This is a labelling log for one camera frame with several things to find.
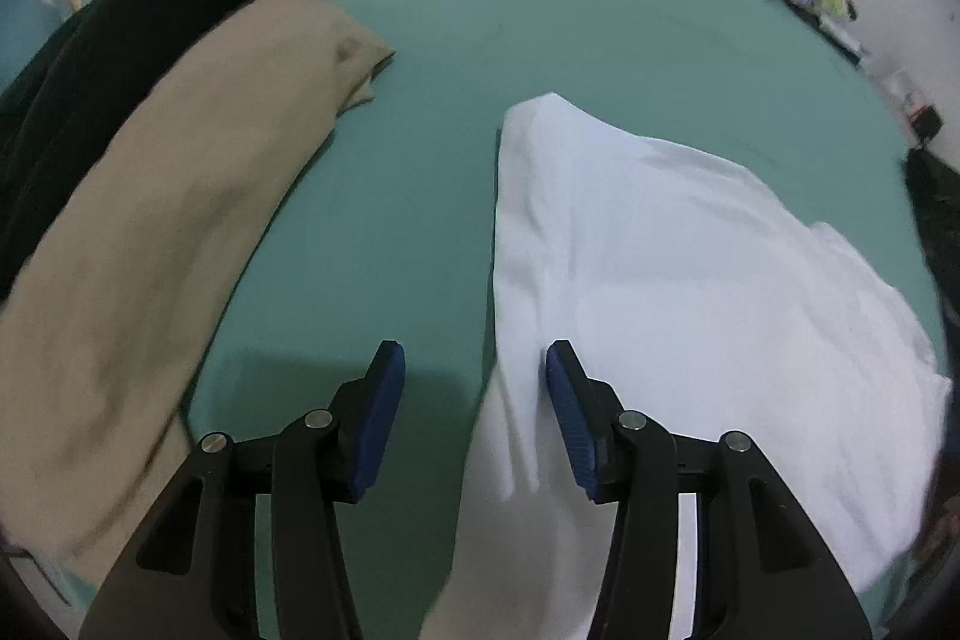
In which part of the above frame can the black clothes pile at right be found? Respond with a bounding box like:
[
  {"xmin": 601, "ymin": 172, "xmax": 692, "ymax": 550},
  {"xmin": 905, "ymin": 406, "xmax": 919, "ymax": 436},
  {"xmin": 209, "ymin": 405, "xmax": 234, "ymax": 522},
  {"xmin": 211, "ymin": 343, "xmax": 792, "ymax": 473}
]
[{"xmin": 905, "ymin": 146, "xmax": 960, "ymax": 349}]

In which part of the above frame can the beige garment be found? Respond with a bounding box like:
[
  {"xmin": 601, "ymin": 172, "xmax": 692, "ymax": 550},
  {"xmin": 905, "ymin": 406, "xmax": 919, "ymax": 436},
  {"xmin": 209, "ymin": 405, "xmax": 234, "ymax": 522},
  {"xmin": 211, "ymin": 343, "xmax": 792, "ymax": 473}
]
[{"xmin": 2, "ymin": 0, "xmax": 391, "ymax": 585}]

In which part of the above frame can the green bed sheet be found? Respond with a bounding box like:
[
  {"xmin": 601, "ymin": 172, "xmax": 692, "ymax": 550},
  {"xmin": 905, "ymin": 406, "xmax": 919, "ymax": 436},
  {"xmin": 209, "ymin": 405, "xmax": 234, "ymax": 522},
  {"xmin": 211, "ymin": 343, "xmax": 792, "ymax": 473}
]
[{"xmin": 189, "ymin": 0, "xmax": 944, "ymax": 638}]

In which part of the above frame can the black garment at left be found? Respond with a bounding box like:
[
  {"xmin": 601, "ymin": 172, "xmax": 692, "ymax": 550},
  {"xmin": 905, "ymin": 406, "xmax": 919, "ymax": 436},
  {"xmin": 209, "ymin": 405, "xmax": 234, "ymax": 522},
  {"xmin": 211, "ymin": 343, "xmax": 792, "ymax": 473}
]
[{"xmin": 2, "ymin": 0, "xmax": 251, "ymax": 287}]

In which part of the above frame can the books and snacks pile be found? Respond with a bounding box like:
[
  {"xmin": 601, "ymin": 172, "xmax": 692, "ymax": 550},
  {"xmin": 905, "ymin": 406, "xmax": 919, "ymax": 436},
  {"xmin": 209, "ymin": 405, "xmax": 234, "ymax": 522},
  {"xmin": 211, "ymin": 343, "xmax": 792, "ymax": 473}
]
[{"xmin": 784, "ymin": 0, "xmax": 867, "ymax": 68}]

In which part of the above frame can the white hooded sweatshirt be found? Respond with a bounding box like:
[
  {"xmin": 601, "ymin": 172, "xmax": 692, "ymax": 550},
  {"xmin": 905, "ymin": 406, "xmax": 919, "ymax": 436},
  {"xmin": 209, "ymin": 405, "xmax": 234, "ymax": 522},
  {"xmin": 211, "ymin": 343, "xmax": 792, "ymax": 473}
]
[{"xmin": 421, "ymin": 94, "xmax": 952, "ymax": 638}]

